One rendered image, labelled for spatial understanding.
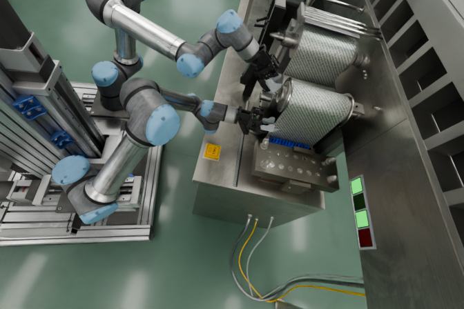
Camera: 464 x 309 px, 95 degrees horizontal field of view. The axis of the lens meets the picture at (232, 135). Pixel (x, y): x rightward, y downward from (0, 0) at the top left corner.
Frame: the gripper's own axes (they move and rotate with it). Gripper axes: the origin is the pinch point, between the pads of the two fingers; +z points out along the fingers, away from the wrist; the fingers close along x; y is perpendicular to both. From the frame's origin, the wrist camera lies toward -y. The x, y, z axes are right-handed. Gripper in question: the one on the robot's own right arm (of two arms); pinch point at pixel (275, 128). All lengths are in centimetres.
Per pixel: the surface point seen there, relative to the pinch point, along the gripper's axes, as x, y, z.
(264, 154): -11.5, -6.0, -2.9
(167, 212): -27, -109, -48
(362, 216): -35.4, 10.2, 29.3
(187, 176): 6, -109, -41
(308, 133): -0.3, 3.0, 14.3
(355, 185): -23.8, 9.0, 29.4
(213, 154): -11.8, -16.6, -25.1
